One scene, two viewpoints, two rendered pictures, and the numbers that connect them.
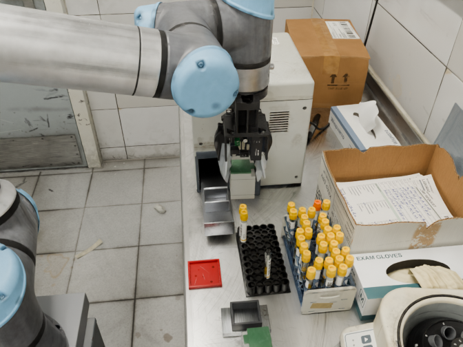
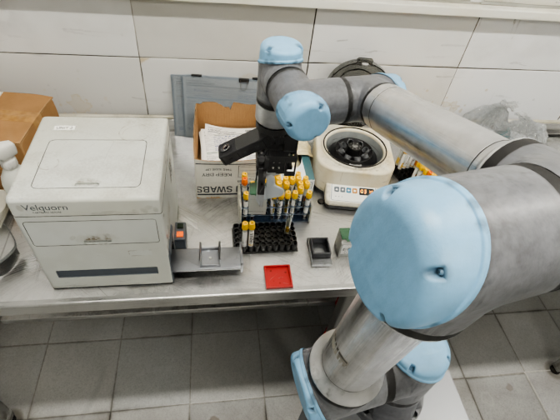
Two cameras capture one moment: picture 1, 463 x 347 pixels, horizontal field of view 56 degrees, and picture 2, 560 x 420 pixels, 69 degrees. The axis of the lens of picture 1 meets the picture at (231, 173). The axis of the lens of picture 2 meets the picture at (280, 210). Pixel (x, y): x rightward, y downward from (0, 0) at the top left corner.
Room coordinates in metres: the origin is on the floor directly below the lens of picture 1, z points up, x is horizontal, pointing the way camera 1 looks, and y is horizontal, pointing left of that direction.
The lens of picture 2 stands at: (0.66, 0.65, 1.75)
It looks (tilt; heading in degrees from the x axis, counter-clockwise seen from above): 46 degrees down; 263
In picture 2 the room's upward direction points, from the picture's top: 8 degrees clockwise
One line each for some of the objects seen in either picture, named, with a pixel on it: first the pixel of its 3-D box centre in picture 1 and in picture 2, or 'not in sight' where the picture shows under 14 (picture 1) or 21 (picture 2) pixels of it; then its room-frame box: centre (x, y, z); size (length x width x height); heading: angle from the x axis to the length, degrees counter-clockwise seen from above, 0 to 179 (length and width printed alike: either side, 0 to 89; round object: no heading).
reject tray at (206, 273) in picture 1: (204, 273); (277, 276); (0.57, 0.06, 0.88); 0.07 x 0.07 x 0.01; 6
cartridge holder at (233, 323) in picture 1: (245, 317); (319, 249); (0.46, -0.03, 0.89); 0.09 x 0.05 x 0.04; 95
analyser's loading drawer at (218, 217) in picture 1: (215, 195); (201, 257); (0.77, 0.04, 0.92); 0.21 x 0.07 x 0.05; 6
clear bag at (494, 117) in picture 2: not in sight; (482, 125); (-0.16, -0.57, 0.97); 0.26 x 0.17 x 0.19; 27
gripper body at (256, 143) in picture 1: (244, 119); (275, 144); (0.61, -0.02, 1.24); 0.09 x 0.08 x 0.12; 3
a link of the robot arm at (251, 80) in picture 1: (247, 72); (275, 110); (0.62, -0.02, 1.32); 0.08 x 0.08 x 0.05
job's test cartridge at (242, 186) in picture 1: (242, 180); (257, 197); (0.64, -0.02, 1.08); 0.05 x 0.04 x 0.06; 93
